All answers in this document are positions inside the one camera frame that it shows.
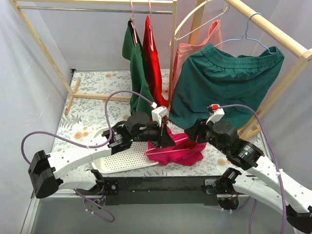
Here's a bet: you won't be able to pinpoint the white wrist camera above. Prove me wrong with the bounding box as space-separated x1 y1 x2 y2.
206 104 225 124
151 102 169 126

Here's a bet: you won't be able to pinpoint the right wooden clothes rack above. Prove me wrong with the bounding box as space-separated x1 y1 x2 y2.
189 0 312 141

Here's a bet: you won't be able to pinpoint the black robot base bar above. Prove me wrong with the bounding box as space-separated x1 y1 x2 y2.
79 176 241 210

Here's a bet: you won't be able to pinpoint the salmon pink garment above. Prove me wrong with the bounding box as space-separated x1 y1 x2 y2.
166 20 222 94

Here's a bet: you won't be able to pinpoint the magenta t shirt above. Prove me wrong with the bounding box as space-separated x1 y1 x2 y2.
147 131 207 166

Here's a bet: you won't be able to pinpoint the wooden clothes rack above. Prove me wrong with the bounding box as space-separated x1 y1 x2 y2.
9 0 177 115
189 0 312 141

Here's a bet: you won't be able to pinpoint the pink wire hanger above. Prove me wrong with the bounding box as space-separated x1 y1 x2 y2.
145 137 188 155

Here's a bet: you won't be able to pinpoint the dark green t shirt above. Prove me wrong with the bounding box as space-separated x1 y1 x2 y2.
122 19 154 117

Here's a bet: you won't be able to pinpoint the teal green shorts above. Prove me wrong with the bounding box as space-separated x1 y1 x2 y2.
169 43 284 129

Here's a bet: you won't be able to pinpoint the blue wire hanger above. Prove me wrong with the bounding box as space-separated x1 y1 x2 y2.
213 12 277 54

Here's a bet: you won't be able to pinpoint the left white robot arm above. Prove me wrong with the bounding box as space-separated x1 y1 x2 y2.
28 112 175 199

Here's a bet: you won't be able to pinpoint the red t shirt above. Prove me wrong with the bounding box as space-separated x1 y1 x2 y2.
143 16 169 107

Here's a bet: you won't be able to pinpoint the left wooden clothes rack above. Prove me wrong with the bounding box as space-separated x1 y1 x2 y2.
9 0 177 115

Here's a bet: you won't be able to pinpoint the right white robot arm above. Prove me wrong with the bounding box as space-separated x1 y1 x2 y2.
184 119 312 234

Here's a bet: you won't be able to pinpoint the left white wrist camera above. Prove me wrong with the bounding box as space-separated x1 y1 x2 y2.
151 102 169 126

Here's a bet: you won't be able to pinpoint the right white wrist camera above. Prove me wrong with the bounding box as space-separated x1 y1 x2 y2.
206 104 225 124

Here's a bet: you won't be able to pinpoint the pink hanger under red shirt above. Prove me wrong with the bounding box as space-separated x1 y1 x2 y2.
148 0 154 51

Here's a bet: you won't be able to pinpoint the floral table cloth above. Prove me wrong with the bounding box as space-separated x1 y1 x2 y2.
57 71 233 177

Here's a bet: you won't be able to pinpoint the pink hanger under green shirt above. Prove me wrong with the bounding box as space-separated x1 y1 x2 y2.
129 0 137 46

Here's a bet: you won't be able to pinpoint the white perforated plastic basket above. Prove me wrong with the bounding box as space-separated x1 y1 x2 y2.
91 142 158 174

